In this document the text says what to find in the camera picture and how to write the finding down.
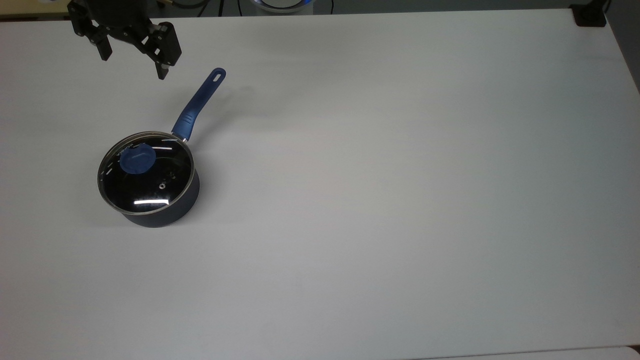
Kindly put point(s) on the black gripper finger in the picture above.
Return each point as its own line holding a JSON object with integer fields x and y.
{"x": 165, "y": 45}
{"x": 102, "y": 44}

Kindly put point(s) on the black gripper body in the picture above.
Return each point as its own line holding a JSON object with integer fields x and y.
{"x": 110, "y": 12}

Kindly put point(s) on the glass lid with blue knob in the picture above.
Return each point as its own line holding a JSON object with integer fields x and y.
{"x": 137, "y": 159}

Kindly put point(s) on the black table clamp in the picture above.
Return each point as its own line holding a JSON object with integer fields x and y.
{"x": 590, "y": 15}

